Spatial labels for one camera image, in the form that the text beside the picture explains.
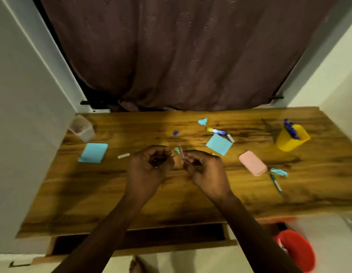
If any person's left hand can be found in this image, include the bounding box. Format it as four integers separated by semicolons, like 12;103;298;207
125;145;175;203

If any person's right hand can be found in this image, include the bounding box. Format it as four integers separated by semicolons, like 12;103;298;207
182;150;235;203

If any person's left forearm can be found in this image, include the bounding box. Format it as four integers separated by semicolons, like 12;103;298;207
51;193;155;273

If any person's right forearm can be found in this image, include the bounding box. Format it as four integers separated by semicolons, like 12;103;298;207
211;194;303;273

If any light blue paper sheet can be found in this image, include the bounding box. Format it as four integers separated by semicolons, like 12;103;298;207
206;133;233;156
78;143;109;164

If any pink case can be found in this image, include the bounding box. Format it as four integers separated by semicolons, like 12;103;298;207
239;151;268;177

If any clear plastic container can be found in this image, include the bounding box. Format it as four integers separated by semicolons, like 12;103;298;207
69;115;96;143

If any green pen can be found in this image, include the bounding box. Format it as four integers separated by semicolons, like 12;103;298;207
270;174;283;195

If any yellow pen cup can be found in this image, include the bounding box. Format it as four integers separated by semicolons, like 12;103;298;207
276;124;311;152

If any bunch of blue pens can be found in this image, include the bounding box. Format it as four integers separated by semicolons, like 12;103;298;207
284;119;301;140

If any dark brown curtain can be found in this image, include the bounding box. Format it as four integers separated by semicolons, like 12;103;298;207
39;0;340;112

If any person's foot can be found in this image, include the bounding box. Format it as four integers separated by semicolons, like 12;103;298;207
129;256;148;273

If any red bucket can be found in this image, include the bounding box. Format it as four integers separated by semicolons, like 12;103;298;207
273;230;316;273

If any white window frame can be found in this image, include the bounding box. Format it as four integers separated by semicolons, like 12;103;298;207
1;0;92;112

